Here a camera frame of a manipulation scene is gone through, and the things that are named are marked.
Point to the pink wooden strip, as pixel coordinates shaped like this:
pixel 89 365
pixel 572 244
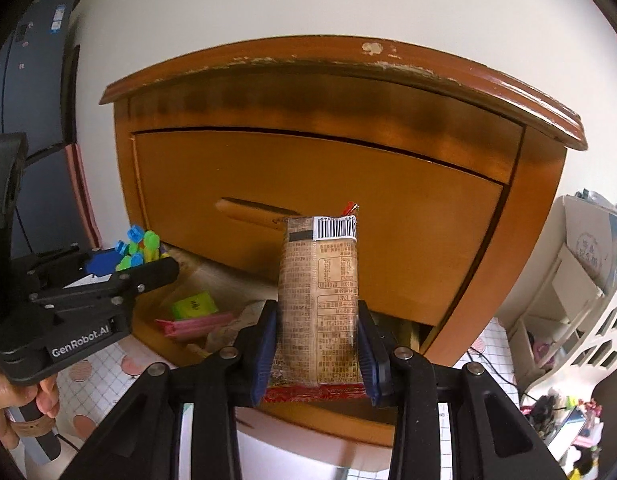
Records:
pixel 81 195

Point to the black toy figure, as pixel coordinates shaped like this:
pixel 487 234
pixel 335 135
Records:
pixel 545 410

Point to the dark panel door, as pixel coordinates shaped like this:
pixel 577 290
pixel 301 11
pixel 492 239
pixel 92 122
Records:
pixel 33 85

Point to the small green packet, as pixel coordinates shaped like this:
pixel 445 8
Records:
pixel 193 306

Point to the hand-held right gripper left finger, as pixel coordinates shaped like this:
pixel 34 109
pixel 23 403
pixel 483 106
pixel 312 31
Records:
pixel 266 350

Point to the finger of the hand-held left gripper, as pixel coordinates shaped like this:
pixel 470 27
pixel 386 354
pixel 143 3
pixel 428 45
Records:
pixel 148 275
pixel 101 263

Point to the wooden nightstand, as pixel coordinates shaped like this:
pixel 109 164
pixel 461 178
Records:
pixel 538 210

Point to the white cutout bookshelf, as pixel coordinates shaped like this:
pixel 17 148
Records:
pixel 563 280

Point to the brown snack packet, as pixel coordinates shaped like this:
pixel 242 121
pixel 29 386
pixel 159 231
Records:
pixel 318 300

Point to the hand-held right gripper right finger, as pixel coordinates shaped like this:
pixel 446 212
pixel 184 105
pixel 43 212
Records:
pixel 368 355

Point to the pink packet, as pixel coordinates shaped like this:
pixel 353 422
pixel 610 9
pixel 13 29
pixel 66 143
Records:
pixel 193 327

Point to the checked fruit print tablecloth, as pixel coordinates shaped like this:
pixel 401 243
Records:
pixel 103 375

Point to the papers in bookshelf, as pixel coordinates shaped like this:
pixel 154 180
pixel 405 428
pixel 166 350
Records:
pixel 588 245

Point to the beige packet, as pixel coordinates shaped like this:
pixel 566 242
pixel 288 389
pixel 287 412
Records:
pixel 238 322

